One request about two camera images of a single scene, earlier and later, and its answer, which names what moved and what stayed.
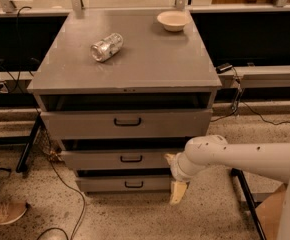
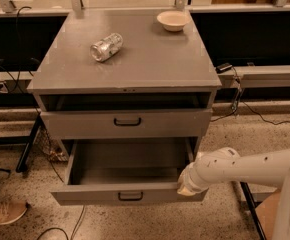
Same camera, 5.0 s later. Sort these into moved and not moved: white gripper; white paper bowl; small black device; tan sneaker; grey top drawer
Moved: white gripper
Not moved: tan sneaker; grey top drawer; small black device; white paper bowl
